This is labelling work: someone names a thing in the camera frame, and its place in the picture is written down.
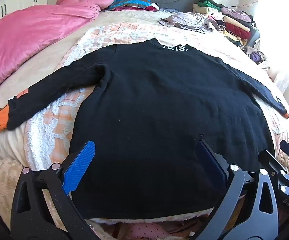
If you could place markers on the striped pillow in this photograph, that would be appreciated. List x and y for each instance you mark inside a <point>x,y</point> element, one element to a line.
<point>132,2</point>

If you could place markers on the black sweater with orange cuffs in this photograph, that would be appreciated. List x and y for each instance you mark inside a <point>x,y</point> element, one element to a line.
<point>147,105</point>

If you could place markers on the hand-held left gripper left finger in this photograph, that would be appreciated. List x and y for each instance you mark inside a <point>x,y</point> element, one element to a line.
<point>79,165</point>

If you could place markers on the blue patterned cloth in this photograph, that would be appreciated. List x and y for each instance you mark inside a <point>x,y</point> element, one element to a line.
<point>167,10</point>

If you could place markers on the pink dotted cloth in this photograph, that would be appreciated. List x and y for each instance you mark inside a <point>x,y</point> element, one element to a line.
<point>147,231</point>

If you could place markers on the white curtain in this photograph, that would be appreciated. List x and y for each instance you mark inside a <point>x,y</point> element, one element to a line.
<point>279,17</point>

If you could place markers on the orange and white patterned blanket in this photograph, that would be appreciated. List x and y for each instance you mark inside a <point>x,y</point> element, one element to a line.
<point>49,135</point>

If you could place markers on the lilac crumpled garment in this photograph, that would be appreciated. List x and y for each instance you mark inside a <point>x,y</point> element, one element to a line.
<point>184,20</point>

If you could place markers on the dark red pillow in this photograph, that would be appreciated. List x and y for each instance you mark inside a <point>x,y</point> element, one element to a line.
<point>150,8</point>

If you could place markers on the cream fluffy blanket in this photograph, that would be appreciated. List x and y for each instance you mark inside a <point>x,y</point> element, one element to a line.
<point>2,180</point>

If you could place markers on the stack of folded clothes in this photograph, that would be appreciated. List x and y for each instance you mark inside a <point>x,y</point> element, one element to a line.
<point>234,27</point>

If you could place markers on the pink duvet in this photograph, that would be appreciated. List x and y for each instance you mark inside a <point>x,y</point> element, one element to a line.
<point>34,35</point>

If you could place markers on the grey bedside furniture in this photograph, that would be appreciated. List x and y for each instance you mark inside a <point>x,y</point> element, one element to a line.
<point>254,36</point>

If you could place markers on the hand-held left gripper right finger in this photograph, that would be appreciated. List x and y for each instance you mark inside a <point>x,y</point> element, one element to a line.
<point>209,161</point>

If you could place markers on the plastic bag of clothes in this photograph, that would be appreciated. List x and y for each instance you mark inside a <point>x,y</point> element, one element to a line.
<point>257,55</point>

